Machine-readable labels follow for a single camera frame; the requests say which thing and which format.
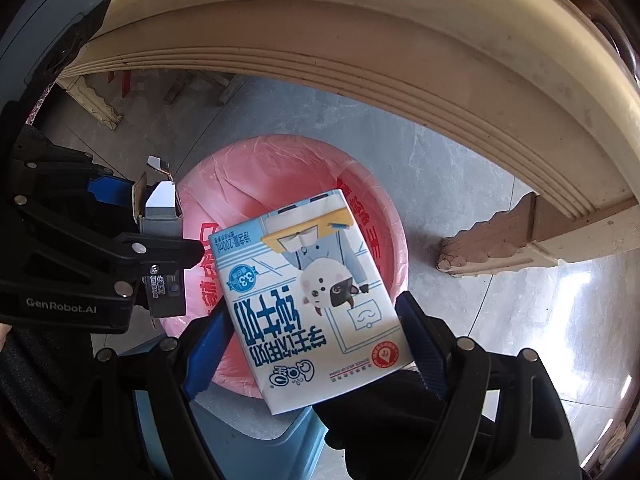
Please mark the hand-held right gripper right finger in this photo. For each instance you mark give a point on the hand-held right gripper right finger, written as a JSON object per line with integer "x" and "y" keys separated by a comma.
{"x": 425, "y": 345}

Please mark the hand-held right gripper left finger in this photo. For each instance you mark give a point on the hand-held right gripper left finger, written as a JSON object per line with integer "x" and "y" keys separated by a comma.
{"x": 207, "y": 355}

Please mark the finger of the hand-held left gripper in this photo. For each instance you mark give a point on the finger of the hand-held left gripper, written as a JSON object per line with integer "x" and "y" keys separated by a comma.
{"x": 150, "y": 251}
{"x": 107, "y": 190}

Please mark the small grey cardboard box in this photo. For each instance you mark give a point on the small grey cardboard box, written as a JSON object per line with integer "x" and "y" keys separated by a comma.
{"x": 160, "y": 210}

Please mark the white and blue milk carton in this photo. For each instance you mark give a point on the white and blue milk carton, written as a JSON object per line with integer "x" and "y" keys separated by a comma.
{"x": 310, "y": 310}

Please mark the bin with pink bag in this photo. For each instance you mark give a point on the bin with pink bag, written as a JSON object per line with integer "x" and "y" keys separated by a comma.
{"x": 280, "y": 185}

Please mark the red stool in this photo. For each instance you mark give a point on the red stool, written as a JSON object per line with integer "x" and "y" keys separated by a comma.
{"x": 121, "y": 84}

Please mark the light blue plastic stool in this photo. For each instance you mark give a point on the light blue plastic stool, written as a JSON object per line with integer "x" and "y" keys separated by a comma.
{"x": 265, "y": 440}

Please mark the wooden stool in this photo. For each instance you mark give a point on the wooden stool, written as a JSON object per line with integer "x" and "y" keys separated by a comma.
{"x": 200, "y": 86}

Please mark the cream round table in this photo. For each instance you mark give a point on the cream round table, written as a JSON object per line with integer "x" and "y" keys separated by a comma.
{"x": 400, "y": 35}

